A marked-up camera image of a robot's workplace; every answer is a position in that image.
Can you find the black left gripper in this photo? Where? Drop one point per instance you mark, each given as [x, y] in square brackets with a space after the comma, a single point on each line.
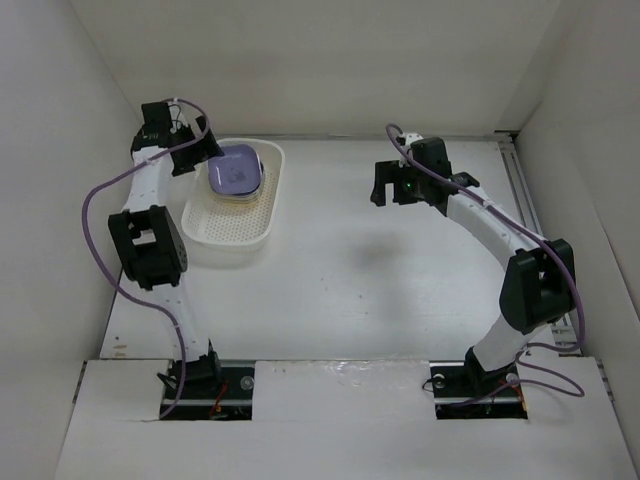
[201, 152]

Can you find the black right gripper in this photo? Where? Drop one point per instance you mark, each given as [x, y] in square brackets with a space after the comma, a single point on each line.
[390, 172]

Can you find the purple panda plate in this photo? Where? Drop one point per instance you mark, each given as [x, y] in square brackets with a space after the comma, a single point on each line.
[237, 199]
[238, 173]

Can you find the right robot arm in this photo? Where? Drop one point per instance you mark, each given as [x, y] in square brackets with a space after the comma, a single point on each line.
[539, 275]

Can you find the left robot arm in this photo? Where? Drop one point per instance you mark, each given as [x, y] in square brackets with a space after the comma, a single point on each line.
[148, 243]

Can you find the white perforated plastic bin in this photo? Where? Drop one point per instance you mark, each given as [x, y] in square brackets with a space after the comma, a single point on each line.
[230, 233]

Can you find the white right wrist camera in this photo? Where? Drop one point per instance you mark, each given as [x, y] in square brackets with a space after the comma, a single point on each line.
[406, 139]

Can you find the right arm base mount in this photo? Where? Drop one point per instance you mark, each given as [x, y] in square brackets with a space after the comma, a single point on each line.
[462, 390]

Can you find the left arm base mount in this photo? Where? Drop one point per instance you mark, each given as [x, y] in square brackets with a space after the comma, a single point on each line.
[214, 390]

